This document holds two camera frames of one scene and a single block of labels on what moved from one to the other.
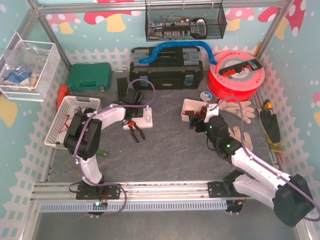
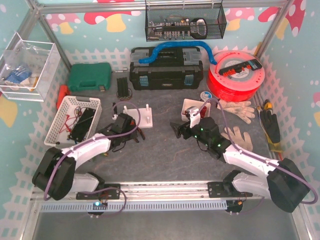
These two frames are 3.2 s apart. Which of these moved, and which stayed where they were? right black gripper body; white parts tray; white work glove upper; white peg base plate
Moved: right black gripper body
Stayed: white parts tray; white peg base plate; white work glove upper
